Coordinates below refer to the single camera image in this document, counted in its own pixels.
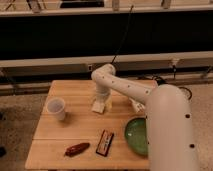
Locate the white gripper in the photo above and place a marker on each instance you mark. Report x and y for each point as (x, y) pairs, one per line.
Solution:
(102, 94)

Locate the white sponge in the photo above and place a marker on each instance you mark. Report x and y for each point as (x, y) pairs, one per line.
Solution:
(100, 108)

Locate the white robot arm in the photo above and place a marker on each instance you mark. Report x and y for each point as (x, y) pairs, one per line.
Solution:
(170, 133)

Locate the white tube bottle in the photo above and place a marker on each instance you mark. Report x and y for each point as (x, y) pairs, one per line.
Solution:
(138, 107)

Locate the green plate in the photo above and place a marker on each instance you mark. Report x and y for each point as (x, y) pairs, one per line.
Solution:
(136, 137)

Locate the wooden folding table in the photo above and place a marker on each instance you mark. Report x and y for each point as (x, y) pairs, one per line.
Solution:
(81, 125)

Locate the brown sausage toy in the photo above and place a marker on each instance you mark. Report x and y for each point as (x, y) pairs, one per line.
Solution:
(76, 149)

